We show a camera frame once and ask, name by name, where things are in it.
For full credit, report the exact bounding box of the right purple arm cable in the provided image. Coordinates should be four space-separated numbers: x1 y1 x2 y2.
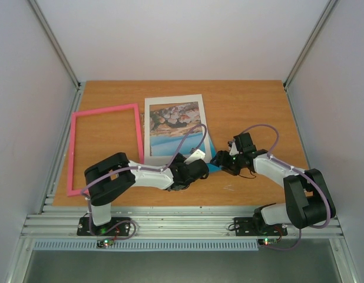
240 123 333 251

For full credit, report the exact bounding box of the white mat board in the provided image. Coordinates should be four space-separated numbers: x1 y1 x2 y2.
143 93 213 167

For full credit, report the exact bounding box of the left controller board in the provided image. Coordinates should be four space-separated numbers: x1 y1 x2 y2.
96 238 115 249

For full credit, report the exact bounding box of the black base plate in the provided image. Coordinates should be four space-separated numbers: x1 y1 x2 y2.
234 217 288 237
77 216 131 237

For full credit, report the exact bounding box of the right controller board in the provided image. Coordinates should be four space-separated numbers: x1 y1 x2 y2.
258 238 279 246

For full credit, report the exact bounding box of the aluminium front rail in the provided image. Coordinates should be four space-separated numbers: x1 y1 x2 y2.
19 205 345 239

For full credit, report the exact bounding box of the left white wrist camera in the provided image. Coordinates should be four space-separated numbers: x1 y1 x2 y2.
184 149 206 164

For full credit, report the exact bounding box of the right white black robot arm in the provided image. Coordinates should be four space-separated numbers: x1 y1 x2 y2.
210 133 336 234

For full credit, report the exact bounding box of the aluminium corner post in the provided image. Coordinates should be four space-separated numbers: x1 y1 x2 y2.
283 0 339 89
27 0 82 89

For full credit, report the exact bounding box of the right aluminium corner post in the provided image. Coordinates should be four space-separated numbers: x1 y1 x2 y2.
283 0 339 89

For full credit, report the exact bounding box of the grey slotted cable duct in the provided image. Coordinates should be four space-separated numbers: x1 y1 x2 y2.
33 239 259 252

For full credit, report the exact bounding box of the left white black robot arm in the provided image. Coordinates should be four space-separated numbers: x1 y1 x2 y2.
81 150 209 235

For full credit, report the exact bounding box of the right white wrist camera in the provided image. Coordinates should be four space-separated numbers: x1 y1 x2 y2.
228 141 239 156

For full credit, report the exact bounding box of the left aluminium corner post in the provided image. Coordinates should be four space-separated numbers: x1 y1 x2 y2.
27 0 82 89

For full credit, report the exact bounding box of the beach landscape photo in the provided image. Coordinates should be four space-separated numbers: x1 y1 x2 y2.
148 101 224 173

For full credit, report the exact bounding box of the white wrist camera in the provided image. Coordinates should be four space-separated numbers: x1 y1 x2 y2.
228 141 239 156
184 149 206 164

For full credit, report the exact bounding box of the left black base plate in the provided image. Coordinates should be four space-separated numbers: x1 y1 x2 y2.
77 216 131 237

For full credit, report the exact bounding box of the controller board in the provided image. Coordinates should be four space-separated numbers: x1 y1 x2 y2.
96 238 115 249
258 238 279 246

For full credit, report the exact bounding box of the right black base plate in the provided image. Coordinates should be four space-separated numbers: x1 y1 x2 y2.
234 217 288 237

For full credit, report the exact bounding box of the pink photo frame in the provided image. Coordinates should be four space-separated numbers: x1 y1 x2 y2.
66 103 144 197

